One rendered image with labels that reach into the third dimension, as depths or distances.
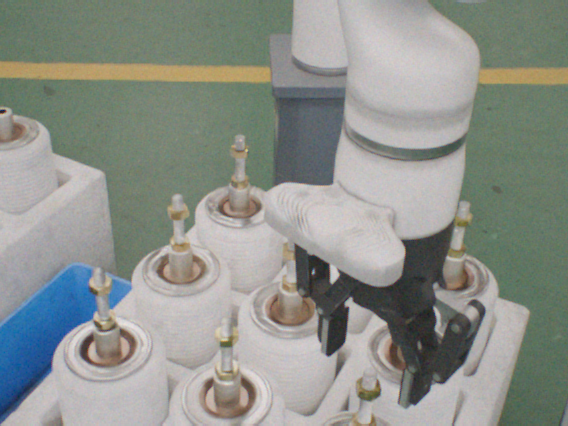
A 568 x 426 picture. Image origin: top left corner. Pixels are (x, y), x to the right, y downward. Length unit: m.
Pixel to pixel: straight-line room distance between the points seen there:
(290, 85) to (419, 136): 0.60
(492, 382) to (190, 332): 0.30
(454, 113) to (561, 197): 1.00
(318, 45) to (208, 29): 0.86
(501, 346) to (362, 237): 0.46
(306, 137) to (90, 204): 0.29
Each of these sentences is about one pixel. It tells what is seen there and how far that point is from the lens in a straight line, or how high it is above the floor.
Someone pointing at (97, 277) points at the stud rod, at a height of 0.34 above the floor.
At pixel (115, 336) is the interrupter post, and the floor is 0.27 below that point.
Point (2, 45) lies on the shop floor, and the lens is 1.86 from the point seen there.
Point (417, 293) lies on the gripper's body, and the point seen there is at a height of 0.45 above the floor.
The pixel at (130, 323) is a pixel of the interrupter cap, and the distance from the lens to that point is 0.77.
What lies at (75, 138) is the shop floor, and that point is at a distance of 1.52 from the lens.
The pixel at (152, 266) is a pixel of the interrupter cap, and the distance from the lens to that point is 0.83.
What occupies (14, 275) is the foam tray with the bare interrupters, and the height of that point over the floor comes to 0.13.
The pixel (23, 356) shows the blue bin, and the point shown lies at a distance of 1.04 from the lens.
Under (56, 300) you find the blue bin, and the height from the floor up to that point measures 0.09.
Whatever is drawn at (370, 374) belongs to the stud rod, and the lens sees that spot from 0.61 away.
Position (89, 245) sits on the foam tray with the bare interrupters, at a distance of 1.12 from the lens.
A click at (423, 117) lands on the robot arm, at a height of 0.57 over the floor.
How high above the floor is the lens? 0.79
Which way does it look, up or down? 37 degrees down
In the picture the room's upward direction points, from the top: 3 degrees clockwise
